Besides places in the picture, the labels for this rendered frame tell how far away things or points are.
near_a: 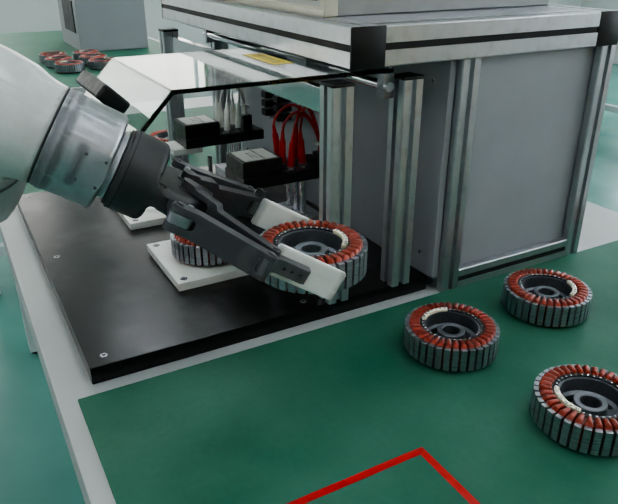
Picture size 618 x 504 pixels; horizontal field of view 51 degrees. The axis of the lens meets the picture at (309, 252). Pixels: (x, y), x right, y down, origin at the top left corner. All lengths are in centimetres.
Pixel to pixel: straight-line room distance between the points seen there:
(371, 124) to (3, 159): 58
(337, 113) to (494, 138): 26
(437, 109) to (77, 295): 53
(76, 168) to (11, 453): 143
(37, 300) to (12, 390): 120
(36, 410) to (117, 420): 134
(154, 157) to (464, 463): 40
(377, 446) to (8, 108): 45
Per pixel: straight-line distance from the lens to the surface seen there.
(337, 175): 79
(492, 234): 99
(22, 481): 185
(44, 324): 92
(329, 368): 77
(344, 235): 66
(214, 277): 92
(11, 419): 206
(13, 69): 58
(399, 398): 73
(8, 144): 57
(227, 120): 118
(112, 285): 94
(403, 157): 84
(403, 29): 78
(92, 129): 57
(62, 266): 102
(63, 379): 81
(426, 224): 92
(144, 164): 58
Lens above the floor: 119
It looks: 25 degrees down
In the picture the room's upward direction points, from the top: straight up
